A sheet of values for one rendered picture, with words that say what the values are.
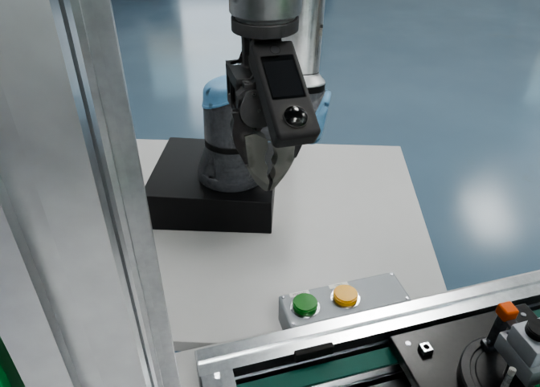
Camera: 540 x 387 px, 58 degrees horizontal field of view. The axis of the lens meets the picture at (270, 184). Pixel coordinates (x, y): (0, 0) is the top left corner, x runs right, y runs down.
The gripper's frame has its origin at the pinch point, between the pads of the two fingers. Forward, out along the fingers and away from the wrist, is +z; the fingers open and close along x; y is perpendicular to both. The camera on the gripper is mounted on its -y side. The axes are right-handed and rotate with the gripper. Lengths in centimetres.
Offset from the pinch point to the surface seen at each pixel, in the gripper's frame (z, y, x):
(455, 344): 25.6, -11.5, -25.1
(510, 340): 16.4, -18.5, -26.2
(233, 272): 36.5, 22.5, 1.4
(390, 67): 120, 308, -194
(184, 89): 121, 311, -18
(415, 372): 25.6, -14.2, -17.1
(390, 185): 36, 42, -44
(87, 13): -28.4, -24.4, 15.3
